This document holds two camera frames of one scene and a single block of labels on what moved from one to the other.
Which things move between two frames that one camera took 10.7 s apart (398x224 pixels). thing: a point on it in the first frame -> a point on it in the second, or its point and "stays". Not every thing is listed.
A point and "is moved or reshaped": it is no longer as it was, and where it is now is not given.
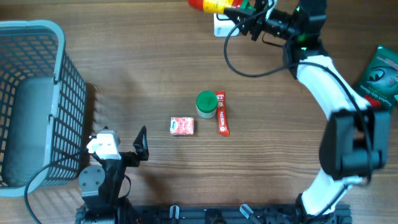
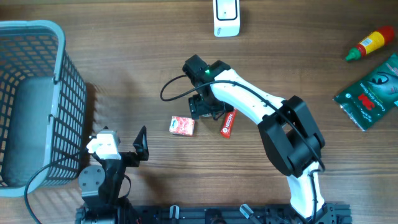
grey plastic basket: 43,107 stays
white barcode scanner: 222,28 stays
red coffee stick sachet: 222,123 is moved or reshaped
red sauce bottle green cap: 219,6 -> 374,43
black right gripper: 254,18 -> 198,107
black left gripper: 134,160 stays
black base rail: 208,214 stays
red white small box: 182,126 stays
